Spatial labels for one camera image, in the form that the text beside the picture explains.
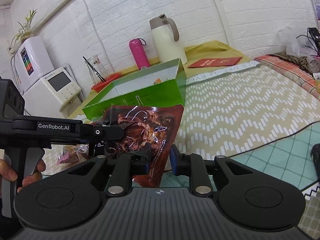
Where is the green cardboard box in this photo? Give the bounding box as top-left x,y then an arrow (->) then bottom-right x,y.
82,59 -> 187,120

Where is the red plastic basket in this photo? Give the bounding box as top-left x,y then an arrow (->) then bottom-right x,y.
91,72 -> 121,93

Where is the pink edged cookie bag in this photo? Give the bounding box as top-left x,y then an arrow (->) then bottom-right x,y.
57,144 -> 89,165

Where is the white water purifier unit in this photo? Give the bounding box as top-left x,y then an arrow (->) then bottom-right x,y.
15,36 -> 54,92

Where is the cream thermos jug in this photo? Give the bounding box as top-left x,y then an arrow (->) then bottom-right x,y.
149,14 -> 188,64

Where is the potted green plant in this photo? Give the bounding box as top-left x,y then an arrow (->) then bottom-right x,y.
10,9 -> 37,47

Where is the red envelope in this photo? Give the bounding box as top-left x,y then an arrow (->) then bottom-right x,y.
188,57 -> 242,68

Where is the clear glass carafe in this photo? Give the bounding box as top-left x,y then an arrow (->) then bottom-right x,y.
87,55 -> 109,85

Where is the person's left hand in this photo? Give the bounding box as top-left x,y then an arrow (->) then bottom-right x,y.
0,159 -> 47,194

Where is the dark brown snack bag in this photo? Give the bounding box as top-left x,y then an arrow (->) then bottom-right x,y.
93,105 -> 184,187

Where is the patterned tablecloth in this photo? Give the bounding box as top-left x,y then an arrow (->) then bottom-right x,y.
42,40 -> 320,240

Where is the white water dispenser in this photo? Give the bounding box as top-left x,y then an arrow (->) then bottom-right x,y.
23,67 -> 81,118

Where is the pink thermos bottle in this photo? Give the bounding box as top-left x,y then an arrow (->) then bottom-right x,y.
129,38 -> 150,70

